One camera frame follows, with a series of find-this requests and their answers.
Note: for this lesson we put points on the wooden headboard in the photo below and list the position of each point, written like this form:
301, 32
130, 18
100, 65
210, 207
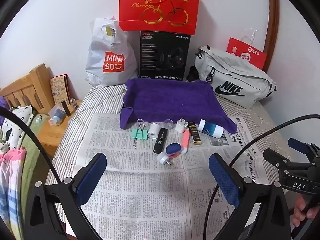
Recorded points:
27, 85

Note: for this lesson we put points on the purple plush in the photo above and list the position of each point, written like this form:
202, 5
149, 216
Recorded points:
3, 102

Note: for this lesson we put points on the black headphone box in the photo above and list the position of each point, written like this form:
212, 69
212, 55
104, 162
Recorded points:
155, 55

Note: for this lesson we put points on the white plastic shopping bag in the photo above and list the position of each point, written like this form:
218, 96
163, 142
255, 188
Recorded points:
110, 62

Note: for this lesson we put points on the blue and white bottle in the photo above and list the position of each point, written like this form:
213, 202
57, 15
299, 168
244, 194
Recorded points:
210, 128

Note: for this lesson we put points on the clear blue box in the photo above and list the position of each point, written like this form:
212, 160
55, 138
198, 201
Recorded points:
56, 116

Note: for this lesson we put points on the grey waist bag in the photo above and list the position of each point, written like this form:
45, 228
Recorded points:
237, 75

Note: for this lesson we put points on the newspaper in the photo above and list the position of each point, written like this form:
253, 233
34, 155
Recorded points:
140, 192

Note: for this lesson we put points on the white round plug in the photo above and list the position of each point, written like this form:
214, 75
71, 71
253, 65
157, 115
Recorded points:
163, 158

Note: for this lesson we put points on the clear suction cup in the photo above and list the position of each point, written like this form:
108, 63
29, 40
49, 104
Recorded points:
168, 123

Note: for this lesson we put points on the striped bed sheet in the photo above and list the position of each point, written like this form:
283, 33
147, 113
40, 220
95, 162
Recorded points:
105, 100

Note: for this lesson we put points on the wooden door frame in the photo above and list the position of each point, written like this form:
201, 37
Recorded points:
273, 17

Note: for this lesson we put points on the red gift bag gold cherries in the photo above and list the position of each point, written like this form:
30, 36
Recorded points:
160, 5

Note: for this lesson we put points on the person's right hand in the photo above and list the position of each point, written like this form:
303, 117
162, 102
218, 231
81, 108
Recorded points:
298, 210

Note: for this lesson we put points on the blue round jar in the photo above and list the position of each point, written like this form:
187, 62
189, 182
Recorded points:
173, 150

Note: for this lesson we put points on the floral pillow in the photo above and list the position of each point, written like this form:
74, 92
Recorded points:
15, 127

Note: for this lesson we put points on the pink patterned blanket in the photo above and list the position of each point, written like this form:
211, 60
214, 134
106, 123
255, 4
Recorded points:
10, 180

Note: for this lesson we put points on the small black box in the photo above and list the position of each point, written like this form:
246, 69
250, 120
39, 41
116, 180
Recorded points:
66, 108

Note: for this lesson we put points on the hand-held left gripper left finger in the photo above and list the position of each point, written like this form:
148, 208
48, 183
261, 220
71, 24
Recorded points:
91, 177

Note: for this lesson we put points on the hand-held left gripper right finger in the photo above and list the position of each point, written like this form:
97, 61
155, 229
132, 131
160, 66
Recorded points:
225, 180

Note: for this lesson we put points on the black and gold bar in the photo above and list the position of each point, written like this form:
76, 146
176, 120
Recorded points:
194, 133

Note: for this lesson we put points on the small glass bottle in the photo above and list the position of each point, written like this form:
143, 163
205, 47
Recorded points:
73, 103

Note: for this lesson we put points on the white charger plug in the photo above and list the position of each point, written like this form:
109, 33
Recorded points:
181, 126

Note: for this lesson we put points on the green sheet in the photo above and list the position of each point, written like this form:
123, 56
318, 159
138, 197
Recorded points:
32, 160

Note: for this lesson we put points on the pink and white tube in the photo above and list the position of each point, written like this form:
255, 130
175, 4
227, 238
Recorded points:
185, 140

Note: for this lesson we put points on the wooden nightstand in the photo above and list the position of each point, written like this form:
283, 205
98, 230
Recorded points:
55, 137

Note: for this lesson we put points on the green binder clip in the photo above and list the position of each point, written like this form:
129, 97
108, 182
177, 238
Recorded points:
139, 133

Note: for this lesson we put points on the small red paper bag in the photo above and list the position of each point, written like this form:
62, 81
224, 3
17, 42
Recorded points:
240, 48

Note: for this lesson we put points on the white tape roll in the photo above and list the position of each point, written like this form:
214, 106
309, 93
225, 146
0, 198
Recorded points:
153, 131

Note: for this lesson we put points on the purple fabric tray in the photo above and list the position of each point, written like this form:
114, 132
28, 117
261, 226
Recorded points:
170, 100

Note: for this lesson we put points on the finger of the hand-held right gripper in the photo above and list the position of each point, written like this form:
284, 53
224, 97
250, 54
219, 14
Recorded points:
275, 156
297, 145

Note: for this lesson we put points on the patterned notebook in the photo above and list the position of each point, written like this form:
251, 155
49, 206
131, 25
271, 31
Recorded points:
58, 88

